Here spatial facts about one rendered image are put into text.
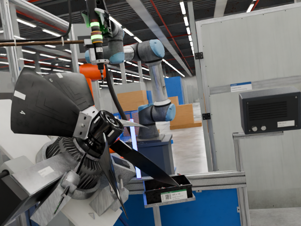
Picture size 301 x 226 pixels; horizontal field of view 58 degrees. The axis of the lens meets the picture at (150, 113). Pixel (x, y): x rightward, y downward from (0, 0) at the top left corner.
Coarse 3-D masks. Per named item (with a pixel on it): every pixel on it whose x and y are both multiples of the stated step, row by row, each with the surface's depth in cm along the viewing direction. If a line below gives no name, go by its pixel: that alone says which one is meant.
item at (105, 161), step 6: (108, 150) 85; (102, 156) 73; (108, 156) 80; (102, 162) 70; (108, 162) 76; (102, 168) 68; (108, 168) 73; (108, 174) 71; (114, 174) 78; (108, 180) 69; (114, 180) 75; (114, 186) 72; (120, 198) 76; (126, 216) 77
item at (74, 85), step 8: (64, 72) 118; (56, 80) 113; (64, 80) 114; (72, 80) 116; (80, 80) 118; (64, 88) 111; (72, 88) 112; (80, 88) 113; (88, 88) 115; (72, 96) 109; (80, 96) 110; (88, 96) 111; (80, 104) 108; (88, 104) 108
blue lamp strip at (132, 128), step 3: (132, 120) 145; (132, 126) 145; (132, 129) 146; (132, 132) 146; (132, 135) 146; (132, 138) 146; (135, 138) 146; (132, 141) 146; (135, 141) 146; (135, 144) 146; (135, 147) 146; (138, 171) 147; (138, 174) 147; (138, 177) 147
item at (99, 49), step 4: (96, 44) 108; (100, 44) 109; (96, 48) 108; (100, 48) 109; (96, 52) 108; (100, 52) 109; (96, 56) 109; (100, 56) 109; (100, 64) 109; (100, 68) 109
